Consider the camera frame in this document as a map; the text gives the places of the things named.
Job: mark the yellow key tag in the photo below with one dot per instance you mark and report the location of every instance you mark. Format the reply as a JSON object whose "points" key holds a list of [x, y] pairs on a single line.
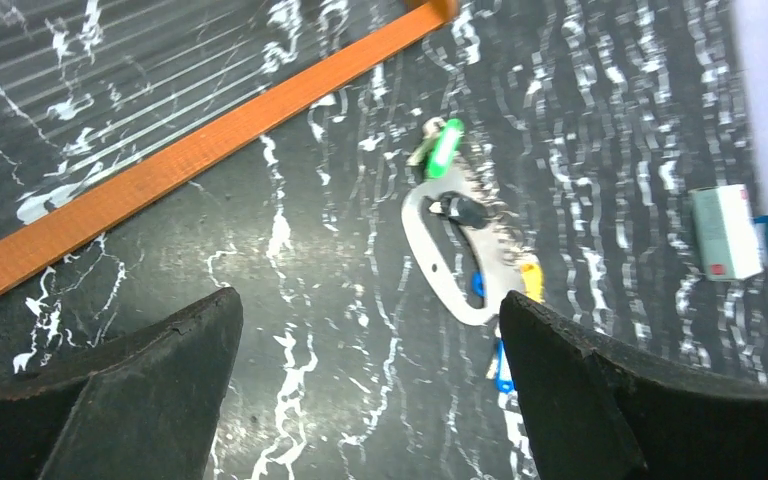
{"points": [[533, 279]]}

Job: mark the orange wooden shelf rack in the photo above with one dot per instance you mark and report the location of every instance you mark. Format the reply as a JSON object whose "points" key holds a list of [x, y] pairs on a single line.
{"points": [[45, 241]]}

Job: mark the light blue key tag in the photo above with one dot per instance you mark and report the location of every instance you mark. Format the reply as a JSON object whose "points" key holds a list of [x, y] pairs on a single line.
{"points": [[498, 370]]}

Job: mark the green key tag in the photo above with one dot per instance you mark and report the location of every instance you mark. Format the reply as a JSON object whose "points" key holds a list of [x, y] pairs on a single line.
{"points": [[444, 149]]}

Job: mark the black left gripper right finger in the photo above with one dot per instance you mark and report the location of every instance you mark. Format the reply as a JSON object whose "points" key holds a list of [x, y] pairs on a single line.
{"points": [[597, 408]]}

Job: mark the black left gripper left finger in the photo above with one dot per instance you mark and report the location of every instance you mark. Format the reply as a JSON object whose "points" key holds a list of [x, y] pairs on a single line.
{"points": [[143, 406]]}

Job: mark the white green small box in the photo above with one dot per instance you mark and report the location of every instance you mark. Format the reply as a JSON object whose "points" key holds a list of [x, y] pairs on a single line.
{"points": [[725, 233]]}

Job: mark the black key fob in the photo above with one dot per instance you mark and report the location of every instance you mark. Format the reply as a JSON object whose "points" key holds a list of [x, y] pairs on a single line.
{"points": [[461, 209]]}

